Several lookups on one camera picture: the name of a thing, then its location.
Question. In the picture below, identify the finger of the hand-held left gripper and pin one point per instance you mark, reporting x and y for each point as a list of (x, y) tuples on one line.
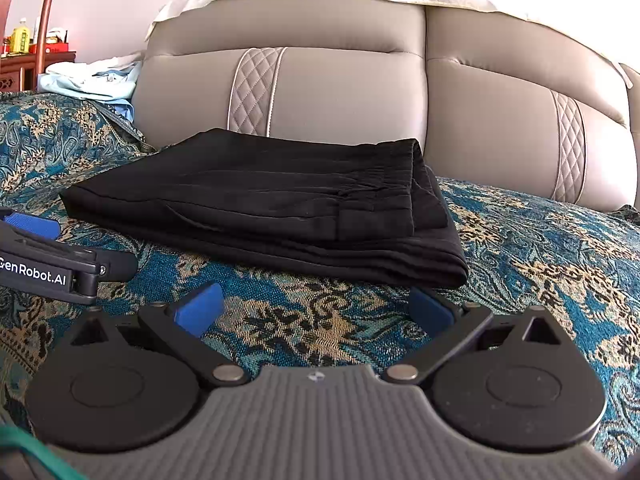
[(30, 226), (117, 265)]

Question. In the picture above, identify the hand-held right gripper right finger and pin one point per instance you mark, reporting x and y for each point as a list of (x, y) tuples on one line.
[(430, 310)]

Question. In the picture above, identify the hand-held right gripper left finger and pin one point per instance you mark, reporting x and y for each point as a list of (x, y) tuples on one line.
[(200, 310)]

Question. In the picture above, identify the black pants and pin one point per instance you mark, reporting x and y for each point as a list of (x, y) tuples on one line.
[(250, 200)]

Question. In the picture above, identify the teal paisley patterned blanket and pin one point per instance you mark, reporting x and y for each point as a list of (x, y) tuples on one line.
[(525, 260)]

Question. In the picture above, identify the dark wooden cabinet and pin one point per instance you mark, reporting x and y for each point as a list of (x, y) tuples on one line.
[(20, 72)]

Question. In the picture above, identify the light blue clothes pile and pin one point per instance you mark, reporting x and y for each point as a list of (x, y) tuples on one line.
[(90, 80)]

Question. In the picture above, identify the red box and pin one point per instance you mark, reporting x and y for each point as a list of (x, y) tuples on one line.
[(50, 48)]

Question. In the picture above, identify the yellow bottle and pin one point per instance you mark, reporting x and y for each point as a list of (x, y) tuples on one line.
[(20, 37)]

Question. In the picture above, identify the beige leather sofa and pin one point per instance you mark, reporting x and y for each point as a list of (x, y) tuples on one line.
[(350, 85)]

